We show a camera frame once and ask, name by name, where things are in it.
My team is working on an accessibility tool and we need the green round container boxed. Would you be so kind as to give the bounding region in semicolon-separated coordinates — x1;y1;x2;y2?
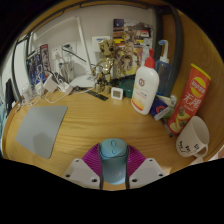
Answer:
118;78;136;98

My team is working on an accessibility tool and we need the brown tree figurine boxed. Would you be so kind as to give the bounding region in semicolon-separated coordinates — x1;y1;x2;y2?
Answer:
92;38;118;95

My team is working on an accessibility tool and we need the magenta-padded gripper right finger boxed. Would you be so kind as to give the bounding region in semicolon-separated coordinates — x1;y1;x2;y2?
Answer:
125;143;167;190

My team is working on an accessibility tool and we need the white wall outlet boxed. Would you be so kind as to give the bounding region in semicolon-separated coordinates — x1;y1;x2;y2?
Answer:
62;41;79;63
51;46;63;61

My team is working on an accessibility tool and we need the small white desk clock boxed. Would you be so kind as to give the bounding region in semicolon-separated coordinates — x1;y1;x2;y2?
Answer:
110;86;124;100

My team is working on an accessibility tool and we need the blue spray bottle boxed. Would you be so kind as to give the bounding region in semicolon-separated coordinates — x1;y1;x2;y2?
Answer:
154;39;173;98

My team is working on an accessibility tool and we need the white charger block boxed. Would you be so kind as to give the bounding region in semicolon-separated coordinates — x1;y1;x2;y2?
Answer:
58;81;74;96
43;73;58;94

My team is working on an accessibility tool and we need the white lotion bottle red pump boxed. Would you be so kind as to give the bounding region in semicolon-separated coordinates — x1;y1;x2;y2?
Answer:
130;48;160;116

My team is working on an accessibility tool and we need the light blue computer mouse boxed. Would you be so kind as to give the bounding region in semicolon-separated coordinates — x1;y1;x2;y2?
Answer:
98;138;130;186

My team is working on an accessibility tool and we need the black hanging bag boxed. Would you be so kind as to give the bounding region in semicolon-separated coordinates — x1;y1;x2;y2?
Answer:
3;78;17;109

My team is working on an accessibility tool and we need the wall picture collage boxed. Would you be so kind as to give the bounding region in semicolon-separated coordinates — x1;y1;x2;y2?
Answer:
112;18;155;68

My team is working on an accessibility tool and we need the white tangled cable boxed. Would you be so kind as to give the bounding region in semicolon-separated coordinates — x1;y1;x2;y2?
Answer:
18;84;98;108

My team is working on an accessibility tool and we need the white desk lamp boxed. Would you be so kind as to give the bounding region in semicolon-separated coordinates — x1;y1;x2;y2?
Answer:
29;15;99;89

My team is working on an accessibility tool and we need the blue model kit box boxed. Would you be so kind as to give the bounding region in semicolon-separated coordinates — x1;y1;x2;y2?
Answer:
25;43;52;88

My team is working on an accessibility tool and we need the small blue box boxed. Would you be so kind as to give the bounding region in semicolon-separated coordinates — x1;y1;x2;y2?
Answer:
148;95;178;121

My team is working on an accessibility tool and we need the clear glass jar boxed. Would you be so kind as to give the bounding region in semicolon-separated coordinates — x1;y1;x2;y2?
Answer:
21;84;34;103

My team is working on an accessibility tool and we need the red chips can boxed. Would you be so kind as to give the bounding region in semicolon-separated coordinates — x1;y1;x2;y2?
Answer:
167;63;212;135

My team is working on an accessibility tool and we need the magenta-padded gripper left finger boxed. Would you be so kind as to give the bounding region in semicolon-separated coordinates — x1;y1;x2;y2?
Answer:
62;143;103;190

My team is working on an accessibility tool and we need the white printed mug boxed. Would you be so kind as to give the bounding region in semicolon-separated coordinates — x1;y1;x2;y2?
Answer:
175;115;211;158

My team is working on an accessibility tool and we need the white wall box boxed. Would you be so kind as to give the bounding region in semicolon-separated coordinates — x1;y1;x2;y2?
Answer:
91;35;111;53

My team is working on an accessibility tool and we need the grey mouse pad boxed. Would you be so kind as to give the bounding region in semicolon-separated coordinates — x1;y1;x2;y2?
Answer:
15;105;69;160

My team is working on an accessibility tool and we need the flat black strip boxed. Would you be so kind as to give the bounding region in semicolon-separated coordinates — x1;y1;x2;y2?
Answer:
87;89;110;102

